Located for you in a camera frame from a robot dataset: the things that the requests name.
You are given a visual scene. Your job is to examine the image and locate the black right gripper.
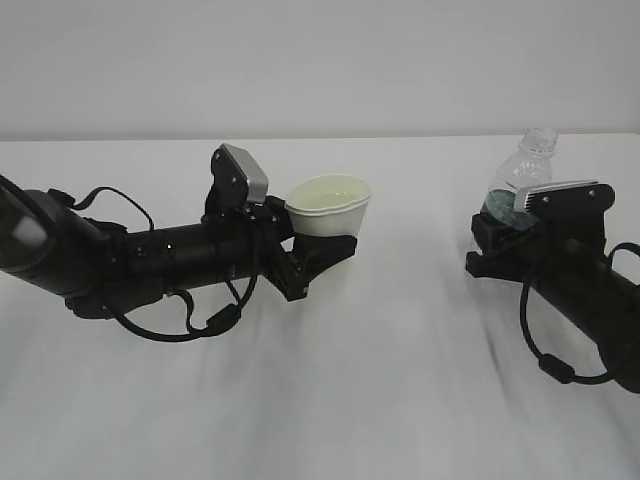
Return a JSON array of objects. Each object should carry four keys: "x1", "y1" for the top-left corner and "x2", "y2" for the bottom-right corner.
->
[{"x1": 465, "y1": 183, "x2": 615, "y2": 288}]

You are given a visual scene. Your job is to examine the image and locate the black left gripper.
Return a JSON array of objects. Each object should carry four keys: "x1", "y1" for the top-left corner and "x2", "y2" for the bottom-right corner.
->
[{"x1": 202, "y1": 194, "x2": 358, "y2": 301}]

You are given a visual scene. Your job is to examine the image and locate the white paper cup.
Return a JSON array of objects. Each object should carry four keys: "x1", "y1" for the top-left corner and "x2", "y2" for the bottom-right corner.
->
[{"x1": 285, "y1": 174, "x2": 372, "y2": 237}]

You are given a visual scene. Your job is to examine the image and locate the clear plastic water bottle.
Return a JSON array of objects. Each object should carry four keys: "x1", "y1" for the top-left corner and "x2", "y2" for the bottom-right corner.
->
[{"x1": 480, "y1": 127, "x2": 559, "y2": 234}]

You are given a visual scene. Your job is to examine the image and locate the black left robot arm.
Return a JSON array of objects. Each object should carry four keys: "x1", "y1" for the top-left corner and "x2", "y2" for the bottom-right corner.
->
[{"x1": 1, "y1": 178, "x2": 357, "y2": 324}]

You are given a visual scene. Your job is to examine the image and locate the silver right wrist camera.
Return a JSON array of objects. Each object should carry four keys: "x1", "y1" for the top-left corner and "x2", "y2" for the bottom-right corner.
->
[{"x1": 513, "y1": 180, "x2": 598, "y2": 219}]

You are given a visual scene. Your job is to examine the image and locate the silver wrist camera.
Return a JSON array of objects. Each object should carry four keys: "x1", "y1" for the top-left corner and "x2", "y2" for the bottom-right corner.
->
[
  {"x1": 513, "y1": 180, "x2": 598, "y2": 219},
  {"x1": 211, "y1": 143, "x2": 269, "y2": 209}
]

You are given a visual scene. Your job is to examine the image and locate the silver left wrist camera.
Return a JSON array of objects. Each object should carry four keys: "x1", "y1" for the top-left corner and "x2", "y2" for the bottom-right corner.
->
[{"x1": 211, "y1": 143, "x2": 269, "y2": 209}]

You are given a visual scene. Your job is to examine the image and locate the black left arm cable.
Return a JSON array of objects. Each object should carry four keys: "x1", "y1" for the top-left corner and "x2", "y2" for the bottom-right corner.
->
[{"x1": 47, "y1": 187, "x2": 261, "y2": 344}]

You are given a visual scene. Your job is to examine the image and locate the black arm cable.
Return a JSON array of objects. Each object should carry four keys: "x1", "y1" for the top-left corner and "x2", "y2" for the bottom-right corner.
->
[
  {"x1": 47, "y1": 187, "x2": 261, "y2": 344},
  {"x1": 519, "y1": 241, "x2": 640, "y2": 387}
]

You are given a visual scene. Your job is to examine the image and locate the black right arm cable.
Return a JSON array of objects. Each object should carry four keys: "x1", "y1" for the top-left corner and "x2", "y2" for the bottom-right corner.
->
[{"x1": 519, "y1": 241, "x2": 640, "y2": 387}]

